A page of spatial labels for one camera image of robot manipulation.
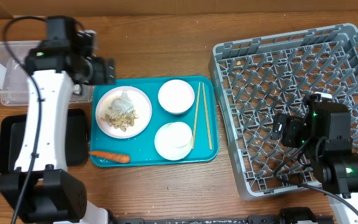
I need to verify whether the white small bowl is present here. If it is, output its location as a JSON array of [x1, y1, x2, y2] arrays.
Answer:
[[154, 122, 193, 161]]

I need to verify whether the food scraps and rice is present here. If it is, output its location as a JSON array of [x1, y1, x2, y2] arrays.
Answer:
[[101, 110, 139, 132]]

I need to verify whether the wooden chopstick left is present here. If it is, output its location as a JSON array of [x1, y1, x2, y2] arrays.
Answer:
[[191, 83, 201, 150]]

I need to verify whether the teal plastic tray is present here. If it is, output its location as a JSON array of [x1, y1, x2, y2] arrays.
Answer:
[[90, 76, 219, 167]]

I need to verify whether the grey dishwasher rack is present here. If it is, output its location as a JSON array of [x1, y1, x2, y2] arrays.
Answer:
[[209, 24, 358, 200]]

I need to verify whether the pink bowl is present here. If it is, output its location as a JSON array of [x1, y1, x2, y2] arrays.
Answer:
[[158, 80, 195, 114]]

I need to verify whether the black waste tray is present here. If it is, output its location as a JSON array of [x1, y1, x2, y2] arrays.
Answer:
[[0, 109, 88, 174]]

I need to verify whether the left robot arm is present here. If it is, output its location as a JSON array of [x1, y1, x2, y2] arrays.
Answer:
[[0, 16, 116, 223]]

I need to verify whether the wooden chopstick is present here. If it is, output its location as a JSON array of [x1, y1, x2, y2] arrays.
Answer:
[[202, 83, 213, 150], [191, 83, 201, 150]]

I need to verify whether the wooden chopstick right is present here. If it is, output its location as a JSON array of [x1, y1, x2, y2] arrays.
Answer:
[[202, 83, 213, 150]]

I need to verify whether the clear plastic waste bin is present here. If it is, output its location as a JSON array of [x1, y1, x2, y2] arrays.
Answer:
[[0, 40, 94, 106]]

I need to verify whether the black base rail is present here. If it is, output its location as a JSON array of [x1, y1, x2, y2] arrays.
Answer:
[[113, 207, 335, 224]]

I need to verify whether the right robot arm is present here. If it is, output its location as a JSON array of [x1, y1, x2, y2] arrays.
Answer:
[[270, 92, 358, 223]]

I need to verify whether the pink round plate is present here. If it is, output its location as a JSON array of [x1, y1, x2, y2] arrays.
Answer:
[[93, 86, 152, 139]]

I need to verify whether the foil ball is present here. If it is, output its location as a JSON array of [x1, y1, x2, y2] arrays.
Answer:
[[111, 92, 134, 116]]

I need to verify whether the orange carrot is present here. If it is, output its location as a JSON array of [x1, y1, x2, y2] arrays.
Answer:
[[89, 151, 131, 164]]

